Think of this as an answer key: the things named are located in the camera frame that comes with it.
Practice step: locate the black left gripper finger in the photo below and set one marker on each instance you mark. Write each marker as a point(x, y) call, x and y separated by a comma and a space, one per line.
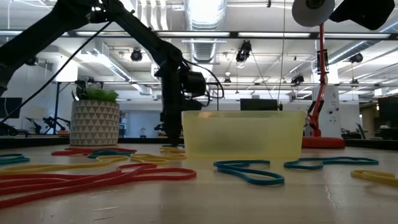
point(173, 130)

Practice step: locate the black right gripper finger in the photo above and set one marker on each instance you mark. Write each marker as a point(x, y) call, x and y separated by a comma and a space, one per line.
point(367, 14)

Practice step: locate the yellow rubber band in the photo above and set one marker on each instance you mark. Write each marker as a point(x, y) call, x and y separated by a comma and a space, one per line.
point(171, 151)
point(46, 168)
point(177, 157)
point(356, 174)

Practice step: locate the red rubber band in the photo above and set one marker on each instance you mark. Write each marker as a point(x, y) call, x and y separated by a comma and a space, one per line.
point(71, 152)
point(193, 175)
point(154, 166)

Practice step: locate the yellow translucent plastic bin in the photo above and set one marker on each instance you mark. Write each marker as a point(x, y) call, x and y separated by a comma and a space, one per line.
point(248, 137)

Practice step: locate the black background robot arm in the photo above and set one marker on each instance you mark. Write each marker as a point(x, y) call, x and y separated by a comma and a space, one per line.
point(49, 123)

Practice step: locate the succulent in white patterned pot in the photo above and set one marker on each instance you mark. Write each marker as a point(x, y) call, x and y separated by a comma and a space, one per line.
point(93, 124)

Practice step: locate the black computer monitor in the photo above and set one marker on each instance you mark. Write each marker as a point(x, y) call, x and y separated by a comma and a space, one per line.
point(258, 104)
point(11, 107)
point(388, 112)

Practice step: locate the red desk lamp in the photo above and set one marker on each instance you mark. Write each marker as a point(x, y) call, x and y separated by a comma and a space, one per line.
point(323, 143)

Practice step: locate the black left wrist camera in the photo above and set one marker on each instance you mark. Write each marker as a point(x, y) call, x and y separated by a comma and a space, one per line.
point(194, 82)

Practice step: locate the black ceiling camera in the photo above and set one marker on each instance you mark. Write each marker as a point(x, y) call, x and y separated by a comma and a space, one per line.
point(136, 55)
point(356, 58)
point(297, 79)
point(244, 51)

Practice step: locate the long ceiling light rail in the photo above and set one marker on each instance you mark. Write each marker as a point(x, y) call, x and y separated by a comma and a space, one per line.
point(273, 35)

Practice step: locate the black aluminium table frame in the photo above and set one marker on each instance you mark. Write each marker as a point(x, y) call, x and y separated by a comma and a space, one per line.
point(31, 141)

